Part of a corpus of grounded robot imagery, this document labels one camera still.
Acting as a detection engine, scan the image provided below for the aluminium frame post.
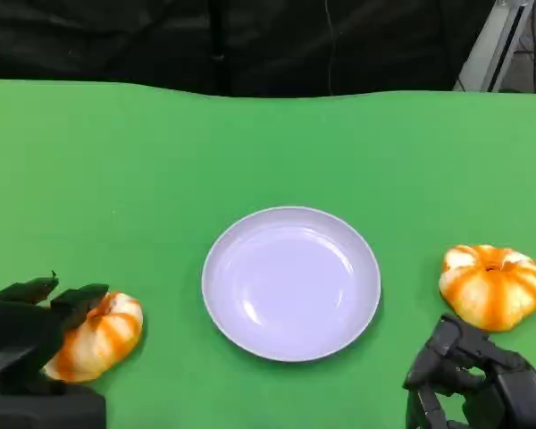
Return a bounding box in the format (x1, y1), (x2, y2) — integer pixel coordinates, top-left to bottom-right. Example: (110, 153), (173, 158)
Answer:
(453, 0), (536, 93)

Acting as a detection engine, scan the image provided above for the green table cloth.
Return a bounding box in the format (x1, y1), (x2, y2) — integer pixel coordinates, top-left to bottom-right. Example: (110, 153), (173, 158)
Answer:
(0, 78), (536, 429)

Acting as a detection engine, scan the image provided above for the orange white toy bread roll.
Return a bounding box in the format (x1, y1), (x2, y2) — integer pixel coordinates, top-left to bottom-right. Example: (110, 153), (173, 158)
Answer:
(42, 290), (145, 384)
(438, 243), (536, 332)

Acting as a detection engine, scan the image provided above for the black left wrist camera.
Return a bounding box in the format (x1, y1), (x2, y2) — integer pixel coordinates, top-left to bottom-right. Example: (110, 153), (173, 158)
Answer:
(0, 384), (107, 429)

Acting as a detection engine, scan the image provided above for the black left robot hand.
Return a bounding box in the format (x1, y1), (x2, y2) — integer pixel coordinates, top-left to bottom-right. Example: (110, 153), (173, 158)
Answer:
(0, 270), (111, 403)

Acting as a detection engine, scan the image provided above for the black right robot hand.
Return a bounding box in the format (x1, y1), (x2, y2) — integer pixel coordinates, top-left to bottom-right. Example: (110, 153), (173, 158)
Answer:
(402, 313), (536, 429)

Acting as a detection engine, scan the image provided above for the black backdrop curtain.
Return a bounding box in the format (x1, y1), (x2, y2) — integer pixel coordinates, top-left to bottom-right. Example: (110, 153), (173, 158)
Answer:
(0, 0), (497, 98)

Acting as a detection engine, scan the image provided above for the lilac plate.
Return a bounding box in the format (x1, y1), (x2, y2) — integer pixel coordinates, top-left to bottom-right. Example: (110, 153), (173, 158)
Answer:
(201, 205), (382, 363)

